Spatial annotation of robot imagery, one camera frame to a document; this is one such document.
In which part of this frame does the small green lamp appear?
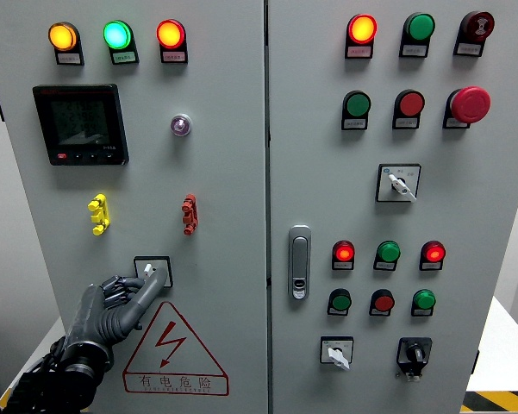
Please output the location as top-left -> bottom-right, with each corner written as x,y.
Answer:
412,289 -> 437,311
376,240 -> 402,263

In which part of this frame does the grey door with display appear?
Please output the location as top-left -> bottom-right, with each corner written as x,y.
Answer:
0,0 -> 270,414

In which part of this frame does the small red-rimmed lamp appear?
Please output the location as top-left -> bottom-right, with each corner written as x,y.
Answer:
333,240 -> 356,262
420,240 -> 447,263

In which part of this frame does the large yellow lamp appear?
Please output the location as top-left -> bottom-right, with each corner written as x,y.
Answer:
47,22 -> 78,53

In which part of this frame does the large red stop button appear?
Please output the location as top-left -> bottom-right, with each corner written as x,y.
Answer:
449,85 -> 492,124

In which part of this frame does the large red-rimmed lamp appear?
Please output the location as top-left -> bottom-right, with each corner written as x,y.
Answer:
346,14 -> 378,46
156,18 -> 187,50

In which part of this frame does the small red handle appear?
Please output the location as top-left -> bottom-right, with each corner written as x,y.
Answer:
181,193 -> 199,236

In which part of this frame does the silver door lock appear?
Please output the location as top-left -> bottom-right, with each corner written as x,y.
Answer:
288,224 -> 313,302

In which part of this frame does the red warning triangle sticker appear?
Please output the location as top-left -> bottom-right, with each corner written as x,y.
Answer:
122,301 -> 230,397

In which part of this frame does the large red push button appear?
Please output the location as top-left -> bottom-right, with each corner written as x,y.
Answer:
393,89 -> 426,118

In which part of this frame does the small red push button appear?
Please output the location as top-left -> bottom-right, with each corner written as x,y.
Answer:
370,289 -> 396,313

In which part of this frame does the black display meter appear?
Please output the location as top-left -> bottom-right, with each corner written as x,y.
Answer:
32,84 -> 130,167

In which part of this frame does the large bright green lamp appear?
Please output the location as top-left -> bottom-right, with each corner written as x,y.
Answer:
103,19 -> 134,51

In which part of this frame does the dark red buzzer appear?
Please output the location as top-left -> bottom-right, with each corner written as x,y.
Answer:
459,10 -> 496,43

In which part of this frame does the small yellow handle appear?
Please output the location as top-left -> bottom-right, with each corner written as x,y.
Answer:
87,193 -> 111,236

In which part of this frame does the small green push button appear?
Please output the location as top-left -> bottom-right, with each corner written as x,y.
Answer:
328,288 -> 353,312

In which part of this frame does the black-handle turn switch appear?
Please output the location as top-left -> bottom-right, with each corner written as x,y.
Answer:
396,336 -> 434,383

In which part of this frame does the grey door with lock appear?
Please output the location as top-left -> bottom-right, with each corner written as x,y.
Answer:
266,0 -> 518,414

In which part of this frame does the large green push button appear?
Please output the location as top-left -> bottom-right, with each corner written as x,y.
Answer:
342,90 -> 372,118

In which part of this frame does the large white-handle turn switch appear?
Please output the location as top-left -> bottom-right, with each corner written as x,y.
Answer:
375,163 -> 422,204

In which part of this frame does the large dark green lamp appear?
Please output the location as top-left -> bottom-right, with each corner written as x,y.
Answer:
403,12 -> 436,43

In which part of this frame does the small labelled white-handle turn switch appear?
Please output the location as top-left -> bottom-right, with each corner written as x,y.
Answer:
320,336 -> 355,371

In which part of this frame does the plain white-handle turn switch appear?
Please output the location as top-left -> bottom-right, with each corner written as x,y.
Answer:
133,255 -> 174,289

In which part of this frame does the clear round white lamp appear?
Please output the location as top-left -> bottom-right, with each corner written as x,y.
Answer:
170,113 -> 193,138

